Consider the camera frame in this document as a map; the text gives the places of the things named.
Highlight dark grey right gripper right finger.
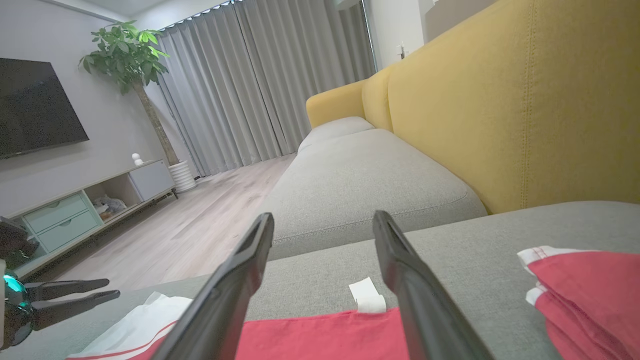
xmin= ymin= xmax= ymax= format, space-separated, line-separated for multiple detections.
xmin=372 ymin=209 xmax=496 ymax=360

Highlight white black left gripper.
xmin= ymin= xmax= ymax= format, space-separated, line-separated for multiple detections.
xmin=0 ymin=260 xmax=121 ymax=351

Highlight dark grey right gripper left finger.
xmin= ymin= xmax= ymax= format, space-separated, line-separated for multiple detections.
xmin=150 ymin=212 xmax=275 ymax=360

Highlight red and white garment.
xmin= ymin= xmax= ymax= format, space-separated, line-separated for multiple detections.
xmin=65 ymin=276 xmax=412 ymax=360

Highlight red cloth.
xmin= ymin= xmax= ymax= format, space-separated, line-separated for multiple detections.
xmin=517 ymin=245 xmax=640 ymax=360

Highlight wooden television cabinet mint drawers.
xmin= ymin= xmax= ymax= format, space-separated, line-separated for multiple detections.
xmin=0 ymin=159 xmax=179 ymax=281

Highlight grey plush toy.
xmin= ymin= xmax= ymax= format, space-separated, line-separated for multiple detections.
xmin=92 ymin=194 xmax=128 ymax=217

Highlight white ribbed plant pot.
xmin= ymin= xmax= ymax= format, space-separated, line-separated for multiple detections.
xmin=168 ymin=159 xmax=198 ymax=194

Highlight small grey sofa seat cushion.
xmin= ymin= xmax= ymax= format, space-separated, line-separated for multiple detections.
xmin=297 ymin=116 xmax=376 ymax=154

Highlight short yellow sofa backrest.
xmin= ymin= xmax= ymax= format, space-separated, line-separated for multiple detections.
xmin=361 ymin=65 xmax=396 ymax=132

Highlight grey pleated curtain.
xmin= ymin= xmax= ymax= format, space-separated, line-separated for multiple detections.
xmin=155 ymin=0 xmax=377 ymax=179

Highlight yellow sofa end backrest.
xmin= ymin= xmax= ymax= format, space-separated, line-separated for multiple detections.
xmin=305 ymin=79 xmax=369 ymax=129

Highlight green leafy potted tree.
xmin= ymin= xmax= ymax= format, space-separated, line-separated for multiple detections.
xmin=78 ymin=20 xmax=180 ymax=167

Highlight taupe low partition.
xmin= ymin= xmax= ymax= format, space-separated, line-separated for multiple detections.
xmin=424 ymin=0 xmax=499 ymax=45

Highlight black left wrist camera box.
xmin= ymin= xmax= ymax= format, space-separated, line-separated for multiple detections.
xmin=0 ymin=217 xmax=39 ymax=271

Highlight black wall television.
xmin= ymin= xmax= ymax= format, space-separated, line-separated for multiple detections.
xmin=0 ymin=57 xmax=90 ymax=160

